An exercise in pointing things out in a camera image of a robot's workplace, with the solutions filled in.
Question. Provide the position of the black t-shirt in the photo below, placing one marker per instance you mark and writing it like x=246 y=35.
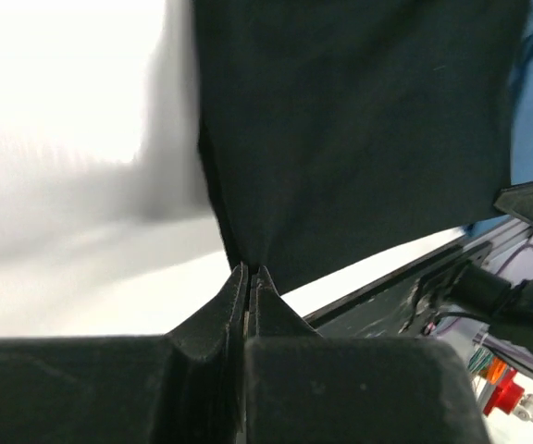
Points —
x=334 y=130

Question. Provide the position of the red emergency stop button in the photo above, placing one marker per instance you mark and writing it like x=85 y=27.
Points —
x=506 y=395

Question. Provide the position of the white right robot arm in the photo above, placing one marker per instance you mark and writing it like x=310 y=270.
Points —
x=464 y=289

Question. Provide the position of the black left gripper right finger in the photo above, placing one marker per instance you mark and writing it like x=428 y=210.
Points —
x=303 y=388

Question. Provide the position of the aluminium frame rail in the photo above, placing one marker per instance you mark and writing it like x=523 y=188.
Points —
x=507 y=235

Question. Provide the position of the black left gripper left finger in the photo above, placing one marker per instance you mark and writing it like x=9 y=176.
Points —
x=181 y=387

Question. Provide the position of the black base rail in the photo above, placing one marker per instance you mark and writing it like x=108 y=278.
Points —
x=394 y=305

